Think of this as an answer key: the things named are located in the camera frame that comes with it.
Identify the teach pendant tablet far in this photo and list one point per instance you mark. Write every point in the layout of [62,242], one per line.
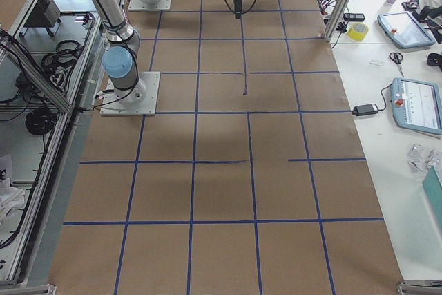
[404,30]

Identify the black power brick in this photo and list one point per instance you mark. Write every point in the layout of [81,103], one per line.
[365,109]

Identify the teach pendant tablet near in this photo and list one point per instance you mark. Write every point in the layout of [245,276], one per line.
[416,105]

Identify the teach pendant tablet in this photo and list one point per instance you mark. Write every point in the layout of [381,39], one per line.
[404,30]
[416,105]

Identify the black handled scissors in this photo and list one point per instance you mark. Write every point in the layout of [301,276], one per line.
[397,58]

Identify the yellow tape roll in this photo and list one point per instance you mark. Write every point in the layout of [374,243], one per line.
[358,31]

